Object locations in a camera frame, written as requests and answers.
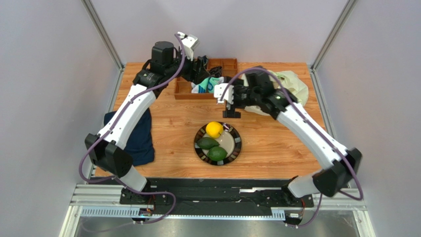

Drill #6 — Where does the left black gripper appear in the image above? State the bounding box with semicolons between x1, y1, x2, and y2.
166;48;211;86

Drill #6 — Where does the yellow fake lemon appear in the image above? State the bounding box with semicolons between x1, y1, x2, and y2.
206;121;224;138

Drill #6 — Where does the green fake avocado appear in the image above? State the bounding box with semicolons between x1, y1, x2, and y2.
197;137;219;150

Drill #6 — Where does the green fake lime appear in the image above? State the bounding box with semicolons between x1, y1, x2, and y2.
207;146;228;161

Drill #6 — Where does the pale green plastic bag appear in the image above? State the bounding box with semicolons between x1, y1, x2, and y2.
240;70;309;116

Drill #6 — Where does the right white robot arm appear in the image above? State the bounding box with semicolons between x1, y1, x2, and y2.
213;67;362;198

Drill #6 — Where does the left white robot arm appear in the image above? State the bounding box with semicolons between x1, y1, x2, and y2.
80;36;209;195

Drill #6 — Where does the black item in tray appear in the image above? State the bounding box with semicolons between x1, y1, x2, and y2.
209;66;223;78

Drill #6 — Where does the black rimmed ceramic plate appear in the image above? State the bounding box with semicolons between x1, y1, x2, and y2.
193;121;243;166

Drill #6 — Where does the wooden compartment tray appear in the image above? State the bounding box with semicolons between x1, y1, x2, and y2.
174;58;239;100

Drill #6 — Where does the dark blue cloth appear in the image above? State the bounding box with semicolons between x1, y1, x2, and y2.
124;109;155;166

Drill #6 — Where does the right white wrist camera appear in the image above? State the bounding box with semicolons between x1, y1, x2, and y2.
213;83;234;104

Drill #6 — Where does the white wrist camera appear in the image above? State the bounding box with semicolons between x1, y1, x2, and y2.
177;32;200;61
213;83;234;104

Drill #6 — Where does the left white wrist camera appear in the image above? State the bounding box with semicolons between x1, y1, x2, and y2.
177;32;200;61

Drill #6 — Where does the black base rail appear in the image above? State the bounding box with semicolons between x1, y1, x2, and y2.
120;178;314;216

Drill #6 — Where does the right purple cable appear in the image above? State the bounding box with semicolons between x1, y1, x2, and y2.
218;67;364;229

